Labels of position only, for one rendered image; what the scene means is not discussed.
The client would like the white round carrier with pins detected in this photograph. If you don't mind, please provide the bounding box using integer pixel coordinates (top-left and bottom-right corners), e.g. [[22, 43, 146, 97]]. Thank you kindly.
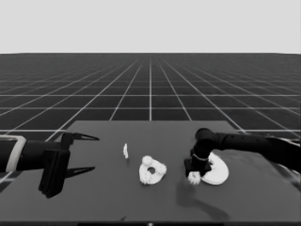
[[138, 156, 167, 186]]

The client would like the large thick white disc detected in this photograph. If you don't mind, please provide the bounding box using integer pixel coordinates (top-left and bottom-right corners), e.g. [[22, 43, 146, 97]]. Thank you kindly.
[[200, 152, 230, 186]]

